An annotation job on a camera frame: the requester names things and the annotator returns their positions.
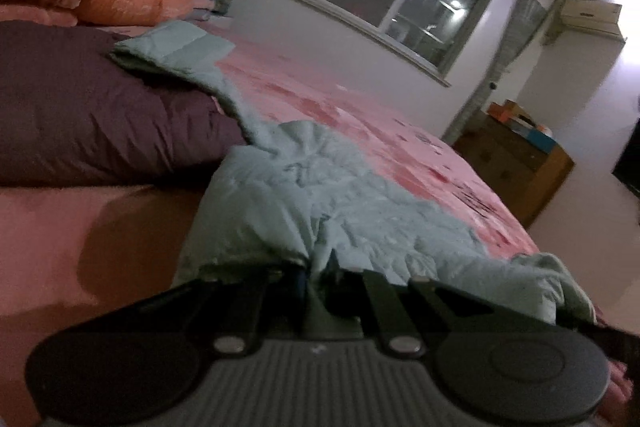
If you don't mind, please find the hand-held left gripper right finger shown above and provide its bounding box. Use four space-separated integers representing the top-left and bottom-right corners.
320 267 506 356

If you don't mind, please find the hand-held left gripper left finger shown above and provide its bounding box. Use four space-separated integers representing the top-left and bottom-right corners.
131 268 308 356

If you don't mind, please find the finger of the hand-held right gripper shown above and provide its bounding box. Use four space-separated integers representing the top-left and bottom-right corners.
556 316 640 360

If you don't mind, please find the light blue padded jacket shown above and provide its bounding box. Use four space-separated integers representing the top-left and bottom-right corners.
109 20 598 325

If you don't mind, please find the person's right hand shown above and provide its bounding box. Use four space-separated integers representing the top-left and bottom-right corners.
606 357 640 423

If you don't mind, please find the wooden dresser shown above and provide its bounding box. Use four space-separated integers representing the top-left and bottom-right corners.
452 109 576 229

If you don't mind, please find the pink printed bed sheet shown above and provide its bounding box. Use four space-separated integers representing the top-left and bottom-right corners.
0 13 608 427

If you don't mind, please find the blue box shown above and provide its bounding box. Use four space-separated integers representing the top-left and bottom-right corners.
520 125 557 148

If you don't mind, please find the orange box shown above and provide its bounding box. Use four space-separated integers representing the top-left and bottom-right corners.
487 99 535 124

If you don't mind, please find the dark purple down jacket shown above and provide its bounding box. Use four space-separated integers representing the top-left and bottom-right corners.
0 20 251 188

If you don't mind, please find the white air conditioner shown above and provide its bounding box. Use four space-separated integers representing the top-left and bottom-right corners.
556 0 627 42

